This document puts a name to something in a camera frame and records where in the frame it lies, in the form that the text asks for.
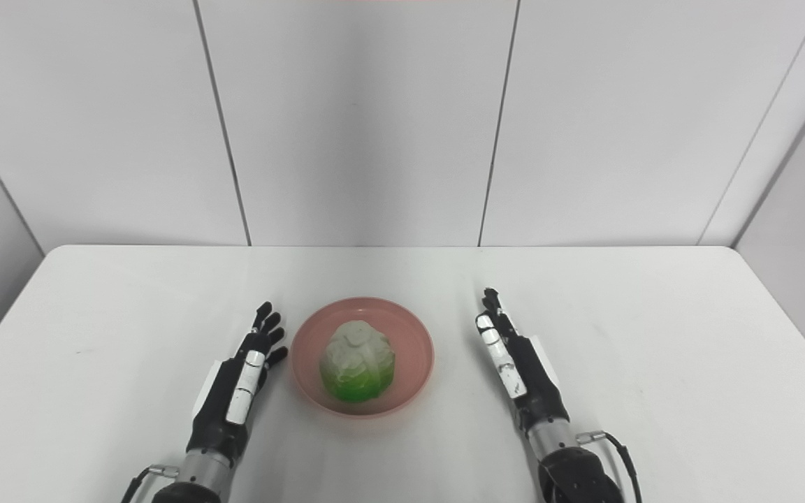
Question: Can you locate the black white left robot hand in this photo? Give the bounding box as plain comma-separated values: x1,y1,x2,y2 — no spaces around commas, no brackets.
186,301,289,465

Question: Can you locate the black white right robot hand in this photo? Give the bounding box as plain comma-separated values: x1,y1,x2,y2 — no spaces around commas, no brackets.
474,287,571,439

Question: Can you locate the pink round plate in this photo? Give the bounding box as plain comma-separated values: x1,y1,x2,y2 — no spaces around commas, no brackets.
290,298,436,419

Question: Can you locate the green white toy cabbage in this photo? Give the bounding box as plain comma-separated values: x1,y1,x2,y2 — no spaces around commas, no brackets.
319,320,396,404

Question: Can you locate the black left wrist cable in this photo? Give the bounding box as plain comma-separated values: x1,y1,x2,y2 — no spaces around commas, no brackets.
120,464,180,503

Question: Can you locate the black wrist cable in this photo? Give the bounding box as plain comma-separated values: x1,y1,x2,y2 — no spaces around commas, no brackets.
576,432,642,503
120,464,180,503

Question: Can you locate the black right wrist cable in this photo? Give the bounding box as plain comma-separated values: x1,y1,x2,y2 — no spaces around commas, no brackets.
576,432,642,503

